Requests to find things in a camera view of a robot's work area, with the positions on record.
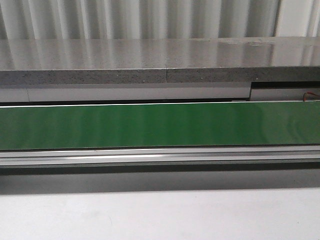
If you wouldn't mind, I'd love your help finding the aluminium conveyor frame rail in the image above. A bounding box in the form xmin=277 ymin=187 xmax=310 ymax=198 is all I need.
xmin=0 ymin=145 xmax=320 ymax=167

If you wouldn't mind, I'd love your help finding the white pleated curtain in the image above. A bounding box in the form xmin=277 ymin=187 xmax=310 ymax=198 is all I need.
xmin=0 ymin=0 xmax=320 ymax=40

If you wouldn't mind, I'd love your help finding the green conveyor belt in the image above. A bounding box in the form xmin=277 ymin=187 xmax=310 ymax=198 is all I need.
xmin=0 ymin=101 xmax=320 ymax=151

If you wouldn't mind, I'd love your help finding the red and black wire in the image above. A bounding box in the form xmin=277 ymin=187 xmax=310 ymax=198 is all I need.
xmin=303 ymin=91 xmax=320 ymax=102

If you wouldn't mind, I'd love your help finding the grey stone countertop slab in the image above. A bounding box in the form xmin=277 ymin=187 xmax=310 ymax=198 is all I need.
xmin=0 ymin=37 xmax=320 ymax=85

